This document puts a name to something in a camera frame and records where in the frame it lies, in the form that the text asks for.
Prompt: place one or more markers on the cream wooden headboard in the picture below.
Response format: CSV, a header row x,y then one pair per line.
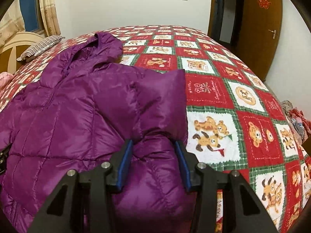
x,y
15,46

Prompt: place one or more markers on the red paper door decoration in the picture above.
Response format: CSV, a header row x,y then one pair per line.
x,y
264,4

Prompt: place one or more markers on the striped grey pillow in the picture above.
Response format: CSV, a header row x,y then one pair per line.
x,y
39,48

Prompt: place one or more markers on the brown wooden door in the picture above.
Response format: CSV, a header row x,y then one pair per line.
x,y
256,47

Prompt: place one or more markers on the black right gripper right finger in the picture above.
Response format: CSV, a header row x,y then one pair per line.
x,y
187,166

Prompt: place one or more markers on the pink floral folded blanket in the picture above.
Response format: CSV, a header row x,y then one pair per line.
x,y
5,78

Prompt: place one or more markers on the pile of clothes beside bed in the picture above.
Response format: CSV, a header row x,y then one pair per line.
x,y
297,121

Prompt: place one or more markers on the metal door handle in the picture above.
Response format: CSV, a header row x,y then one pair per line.
x,y
274,33

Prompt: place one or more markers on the beige patterned curtain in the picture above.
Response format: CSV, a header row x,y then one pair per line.
x,y
49,17

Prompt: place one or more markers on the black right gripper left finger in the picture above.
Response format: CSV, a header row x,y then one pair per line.
x,y
120,164

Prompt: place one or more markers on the purple down jacket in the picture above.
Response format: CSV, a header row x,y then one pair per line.
x,y
83,108

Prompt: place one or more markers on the blue window pane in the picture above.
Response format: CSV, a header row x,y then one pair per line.
x,y
30,13

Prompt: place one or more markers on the red patchwork bear bedspread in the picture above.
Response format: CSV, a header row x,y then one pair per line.
x,y
234,122

